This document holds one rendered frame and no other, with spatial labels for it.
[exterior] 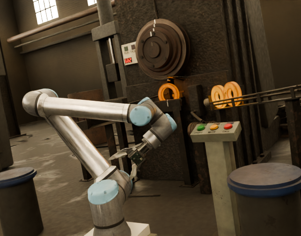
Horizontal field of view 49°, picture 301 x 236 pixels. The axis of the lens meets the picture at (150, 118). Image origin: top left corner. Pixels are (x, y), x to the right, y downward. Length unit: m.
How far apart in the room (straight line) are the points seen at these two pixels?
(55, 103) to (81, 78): 10.29
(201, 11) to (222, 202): 1.48
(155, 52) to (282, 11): 6.25
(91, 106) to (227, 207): 0.86
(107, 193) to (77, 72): 10.53
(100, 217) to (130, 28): 1.84
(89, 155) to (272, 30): 7.27
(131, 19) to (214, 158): 1.66
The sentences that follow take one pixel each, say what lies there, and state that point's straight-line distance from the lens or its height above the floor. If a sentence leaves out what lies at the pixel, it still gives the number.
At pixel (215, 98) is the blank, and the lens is 2.30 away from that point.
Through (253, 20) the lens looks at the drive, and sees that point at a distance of 3.27.
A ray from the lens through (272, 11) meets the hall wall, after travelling 8.61.
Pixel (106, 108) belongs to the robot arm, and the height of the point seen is 0.80.
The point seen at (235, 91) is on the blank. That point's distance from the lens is 2.09.
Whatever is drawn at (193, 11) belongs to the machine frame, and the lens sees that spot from 2.68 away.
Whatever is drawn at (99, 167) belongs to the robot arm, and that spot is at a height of 0.49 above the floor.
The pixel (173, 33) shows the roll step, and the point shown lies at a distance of 2.55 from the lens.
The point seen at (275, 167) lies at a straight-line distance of 1.55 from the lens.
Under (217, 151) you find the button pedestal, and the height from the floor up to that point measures 0.49.
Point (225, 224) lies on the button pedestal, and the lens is 1.84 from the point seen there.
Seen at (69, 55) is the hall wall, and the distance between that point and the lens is 12.22.
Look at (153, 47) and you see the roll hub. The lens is 2.55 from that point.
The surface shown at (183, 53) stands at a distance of 2.53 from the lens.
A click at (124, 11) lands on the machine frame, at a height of 1.52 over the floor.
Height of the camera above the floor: 0.90
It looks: 7 degrees down
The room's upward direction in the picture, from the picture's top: 9 degrees counter-clockwise
